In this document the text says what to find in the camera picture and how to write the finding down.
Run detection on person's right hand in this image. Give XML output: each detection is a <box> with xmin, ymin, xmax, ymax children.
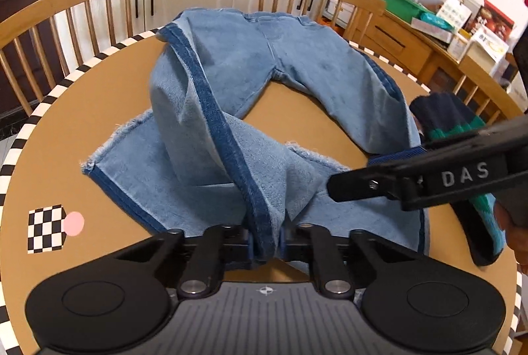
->
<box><xmin>493</xmin><ymin>190</ymin><xmax>528</xmax><ymax>266</ymax></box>

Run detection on blue denim jeans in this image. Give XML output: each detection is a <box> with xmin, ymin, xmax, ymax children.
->
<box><xmin>80</xmin><ymin>8</ymin><xmax>432</xmax><ymax>271</ymax></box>

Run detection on white carton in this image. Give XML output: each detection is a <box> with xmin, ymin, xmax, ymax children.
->
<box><xmin>470</xmin><ymin>28</ymin><xmax>510</xmax><ymax>77</ymax></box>

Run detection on pink round sticker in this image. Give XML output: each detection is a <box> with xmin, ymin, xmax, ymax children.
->
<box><xmin>66</xmin><ymin>211</ymin><xmax>85</xmax><ymax>236</ymax></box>

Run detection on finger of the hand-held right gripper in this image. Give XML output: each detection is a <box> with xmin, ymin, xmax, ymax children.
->
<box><xmin>326</xmin><ymin>163</ymin><xmax>407</xmax><ymax>204</ymax></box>

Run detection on red printed box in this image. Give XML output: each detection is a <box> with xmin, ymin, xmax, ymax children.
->
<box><xmin>468</xmin><ymin>0</ymin><xmax>516</xmax><ymax>42</ymax></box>

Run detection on navy green striped sweater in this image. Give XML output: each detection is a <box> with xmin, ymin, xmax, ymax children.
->
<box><xmin>367</xmin><ymin>92</ymin><xmax>507</xmax><ymax>267</ymax></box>

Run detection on wooden sideboard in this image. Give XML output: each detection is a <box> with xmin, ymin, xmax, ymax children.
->
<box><xmin>342</xmin><ymin>0</ymin><xmax>467</xmax><ymax>92</ymax></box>

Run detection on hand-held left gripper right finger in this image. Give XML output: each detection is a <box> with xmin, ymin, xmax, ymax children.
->
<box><xmin>282</xmin><ymin>223</ymin><xmax>419</xmax><ymax>298</ymax></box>

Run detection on green tissue pack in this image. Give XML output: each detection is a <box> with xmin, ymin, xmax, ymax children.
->
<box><xmin>417</xmin><ymin>12</ymin><xmax>449</xmax><ymax>31</ymax></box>

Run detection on white printed box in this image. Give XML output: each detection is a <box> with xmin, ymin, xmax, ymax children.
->
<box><xmin>436</xmin><ymin>0</ymin><xmax>472</xmax><ymax>30</ymax></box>

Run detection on green plastic basket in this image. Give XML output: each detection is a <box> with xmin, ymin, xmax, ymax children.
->
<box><xmin>369</xmin><ymin>0</ymin><xmax>436</xmax><ymax>21</ymax></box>

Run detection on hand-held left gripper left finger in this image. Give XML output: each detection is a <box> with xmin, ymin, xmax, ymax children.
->
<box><xmin>111</xmin><ymin>225</ymin><xmax>253</xmax><ymax>300</ymax></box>

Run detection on checkerboard marker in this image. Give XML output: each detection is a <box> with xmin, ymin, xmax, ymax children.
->
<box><xmin>27</xmin><ymin>205</ymin><xmax>67</xmax><ymax>254</ymax></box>

